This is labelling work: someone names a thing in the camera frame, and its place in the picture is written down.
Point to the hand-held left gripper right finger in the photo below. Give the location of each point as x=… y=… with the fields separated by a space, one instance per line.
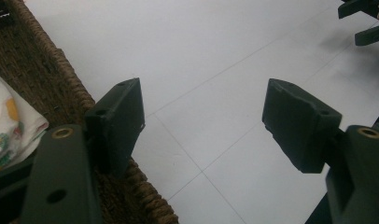
x=296 y=130

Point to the white printed cloth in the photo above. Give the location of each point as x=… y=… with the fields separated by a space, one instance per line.
x=10 y=124

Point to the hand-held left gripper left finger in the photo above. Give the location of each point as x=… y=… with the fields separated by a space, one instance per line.
x=119 y=124

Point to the brown woven basket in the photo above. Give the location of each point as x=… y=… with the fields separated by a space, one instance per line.
x=38 y=62

